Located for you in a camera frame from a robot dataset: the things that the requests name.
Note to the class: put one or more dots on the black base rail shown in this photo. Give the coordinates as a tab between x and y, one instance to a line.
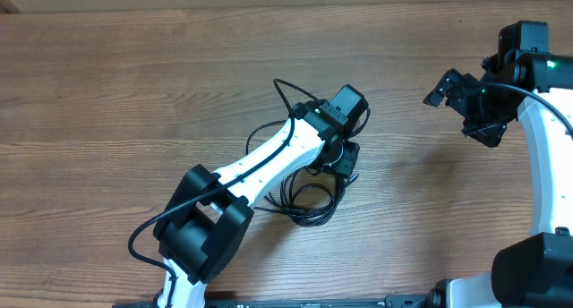
390	301

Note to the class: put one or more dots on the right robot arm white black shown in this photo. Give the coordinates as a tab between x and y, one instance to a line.
527	83

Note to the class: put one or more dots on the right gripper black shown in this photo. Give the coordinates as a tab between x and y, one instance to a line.
490	133

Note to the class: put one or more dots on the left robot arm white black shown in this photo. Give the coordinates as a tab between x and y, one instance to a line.
303	171

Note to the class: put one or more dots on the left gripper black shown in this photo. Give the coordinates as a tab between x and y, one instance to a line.
346	165

